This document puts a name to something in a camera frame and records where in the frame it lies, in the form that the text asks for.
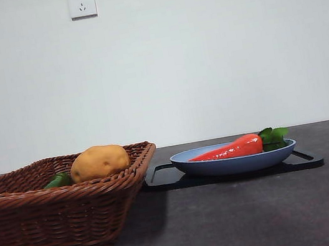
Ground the orange carrot with green leaves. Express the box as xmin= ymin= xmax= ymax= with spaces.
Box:
xmin=183 ymin=124 xmax=293 ymax=166

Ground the blue round plate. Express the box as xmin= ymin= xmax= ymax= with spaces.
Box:
xmin=168 ymin=131 xmax=301 ymax=186

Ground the black flat tray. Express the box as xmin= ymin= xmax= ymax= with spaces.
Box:
xmin=141 ymin=137 xmax=326 ymax=197

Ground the yellow-brown potato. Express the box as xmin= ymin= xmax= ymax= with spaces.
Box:
xmin=66 ymin=140 xmax=133 ymax=185

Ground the green pepper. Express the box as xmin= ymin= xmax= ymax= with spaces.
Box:
xmin=41 ymin=171 xmax=74 ymax=191

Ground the brown wicker basket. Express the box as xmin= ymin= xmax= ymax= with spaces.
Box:
xmin=0 ymin=139 xmax=173 ymax=246

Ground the white wall socket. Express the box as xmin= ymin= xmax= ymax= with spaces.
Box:
xmin=68 ymin=0 xmax=99 ymax=22

